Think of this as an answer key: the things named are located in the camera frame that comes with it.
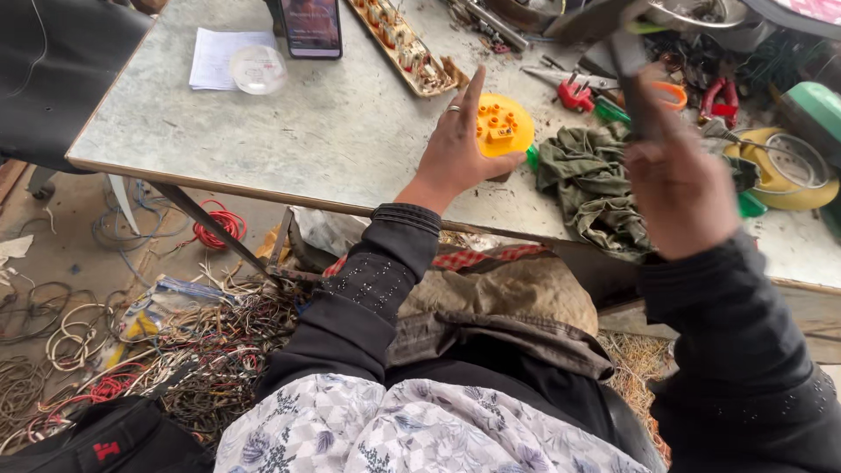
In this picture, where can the person's left hand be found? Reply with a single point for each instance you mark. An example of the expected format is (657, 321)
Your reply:
(450, 154)

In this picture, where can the person's right hand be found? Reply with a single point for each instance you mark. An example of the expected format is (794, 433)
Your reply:
(683, 190)

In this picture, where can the person's right fingers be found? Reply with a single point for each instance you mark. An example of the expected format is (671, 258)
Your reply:
(650, 108)

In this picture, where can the dark metal hand tool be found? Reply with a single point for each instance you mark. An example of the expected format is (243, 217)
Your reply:
(629, 59)

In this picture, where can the yellow round plastic part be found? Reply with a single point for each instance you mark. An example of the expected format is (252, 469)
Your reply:
(502, 125)

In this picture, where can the red plug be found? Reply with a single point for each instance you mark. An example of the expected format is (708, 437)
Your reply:
(575, 95)

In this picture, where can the heap of tools and parts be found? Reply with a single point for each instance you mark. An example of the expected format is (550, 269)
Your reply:
(709, 33)

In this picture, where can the olive green rag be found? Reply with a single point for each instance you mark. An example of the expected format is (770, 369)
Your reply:
(591, 190)

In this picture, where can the small green plastic piece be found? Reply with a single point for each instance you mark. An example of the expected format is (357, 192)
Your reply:
(532, 159)

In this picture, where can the green appliance casing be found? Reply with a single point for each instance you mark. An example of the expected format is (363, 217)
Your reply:
(815, 111)

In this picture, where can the grey metal rod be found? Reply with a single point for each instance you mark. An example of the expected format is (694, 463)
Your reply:
(493, 23)

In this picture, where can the red checkered cloth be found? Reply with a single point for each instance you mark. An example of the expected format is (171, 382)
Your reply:
(473, 257)

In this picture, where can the tray of electrical parts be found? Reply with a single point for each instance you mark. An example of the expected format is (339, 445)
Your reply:
(401, 43)

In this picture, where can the pile of copper strands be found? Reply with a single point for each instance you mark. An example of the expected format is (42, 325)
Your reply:
(634, 368)

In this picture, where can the white plastic bag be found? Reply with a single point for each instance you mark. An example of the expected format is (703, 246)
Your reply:
(328, 230)

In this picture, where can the black smartphone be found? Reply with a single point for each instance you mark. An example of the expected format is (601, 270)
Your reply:
(311, 26)

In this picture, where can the clear round plastic lid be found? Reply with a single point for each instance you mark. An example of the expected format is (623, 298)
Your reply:
(258, 69)

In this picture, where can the white paper sheets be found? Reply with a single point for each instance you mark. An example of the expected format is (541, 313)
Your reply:
(213, 59)

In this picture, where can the metal table leg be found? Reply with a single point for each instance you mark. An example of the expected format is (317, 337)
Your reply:
(210, 226)

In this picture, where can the black bag with red mark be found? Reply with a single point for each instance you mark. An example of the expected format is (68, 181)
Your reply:
(112, 440)

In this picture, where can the rusty metal frame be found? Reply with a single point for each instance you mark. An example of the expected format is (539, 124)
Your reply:
(284, 256)

